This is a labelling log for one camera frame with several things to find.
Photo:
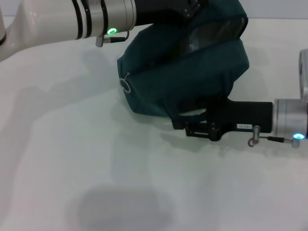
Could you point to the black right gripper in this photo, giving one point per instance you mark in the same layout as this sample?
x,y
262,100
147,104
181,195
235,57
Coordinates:
x,y
245,115

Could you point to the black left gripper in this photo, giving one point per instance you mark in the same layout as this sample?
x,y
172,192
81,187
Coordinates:
x,y
158,9

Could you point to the dark teal fabric lunch bag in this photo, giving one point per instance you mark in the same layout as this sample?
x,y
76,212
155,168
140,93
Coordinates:
x,y
187,79

